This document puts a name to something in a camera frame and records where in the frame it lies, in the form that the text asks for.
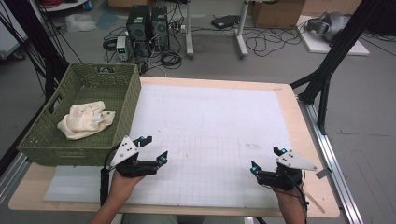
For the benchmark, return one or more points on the grey tape piece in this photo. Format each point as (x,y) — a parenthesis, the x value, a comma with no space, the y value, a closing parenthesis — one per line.
(323,173)

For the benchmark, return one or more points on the grey headset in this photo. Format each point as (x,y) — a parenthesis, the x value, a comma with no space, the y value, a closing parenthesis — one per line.
(330,25)

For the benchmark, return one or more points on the clear plastic bag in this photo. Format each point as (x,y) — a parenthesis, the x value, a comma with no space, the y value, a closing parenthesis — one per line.
(80,22)

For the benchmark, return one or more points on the slim black computer tower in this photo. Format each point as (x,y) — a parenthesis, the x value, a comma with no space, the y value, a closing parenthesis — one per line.
(160,28)

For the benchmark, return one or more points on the white floor board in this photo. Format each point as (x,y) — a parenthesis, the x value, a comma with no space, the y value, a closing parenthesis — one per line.
(317,46)

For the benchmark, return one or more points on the person's left hand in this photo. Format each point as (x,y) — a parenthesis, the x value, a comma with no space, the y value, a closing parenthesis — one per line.
(123,186)

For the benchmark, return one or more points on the flat black device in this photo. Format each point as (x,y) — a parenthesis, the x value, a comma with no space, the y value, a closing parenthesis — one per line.
(224,21)

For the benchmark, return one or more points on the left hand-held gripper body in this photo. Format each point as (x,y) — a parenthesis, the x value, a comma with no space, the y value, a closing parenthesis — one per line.
(129,166)

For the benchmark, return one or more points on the thin wooden stick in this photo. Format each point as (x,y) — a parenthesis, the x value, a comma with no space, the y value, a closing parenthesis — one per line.
(315,202)

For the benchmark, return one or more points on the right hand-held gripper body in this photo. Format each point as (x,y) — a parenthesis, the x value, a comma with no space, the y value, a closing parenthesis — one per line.
(281,179)

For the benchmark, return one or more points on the person's right hand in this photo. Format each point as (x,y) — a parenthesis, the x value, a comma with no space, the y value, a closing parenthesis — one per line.
(288,197)

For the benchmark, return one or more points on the black metal stand frame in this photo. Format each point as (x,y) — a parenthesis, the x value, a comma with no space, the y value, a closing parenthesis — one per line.
(339,46)
(34,34)

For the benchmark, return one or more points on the aluminium rail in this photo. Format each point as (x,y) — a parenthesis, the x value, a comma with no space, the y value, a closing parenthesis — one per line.
(334,161)
(12,175)

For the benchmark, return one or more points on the small white power unit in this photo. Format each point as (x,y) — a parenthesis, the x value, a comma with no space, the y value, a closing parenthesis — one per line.
(121,48)

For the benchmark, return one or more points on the brown cardboard box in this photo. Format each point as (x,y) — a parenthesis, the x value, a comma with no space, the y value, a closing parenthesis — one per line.
(277,14)

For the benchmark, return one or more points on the large black computer tower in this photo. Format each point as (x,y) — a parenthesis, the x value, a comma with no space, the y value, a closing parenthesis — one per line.
(138,29)

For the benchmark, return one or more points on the green woven basket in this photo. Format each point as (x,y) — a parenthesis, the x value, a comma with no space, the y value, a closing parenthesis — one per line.
(82,149)

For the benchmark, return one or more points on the cream cloth with egg print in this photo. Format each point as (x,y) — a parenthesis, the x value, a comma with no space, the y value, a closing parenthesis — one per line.
(85,119)

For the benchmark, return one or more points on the white desk frame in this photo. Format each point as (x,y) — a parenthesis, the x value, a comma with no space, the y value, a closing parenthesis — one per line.
(189,37)

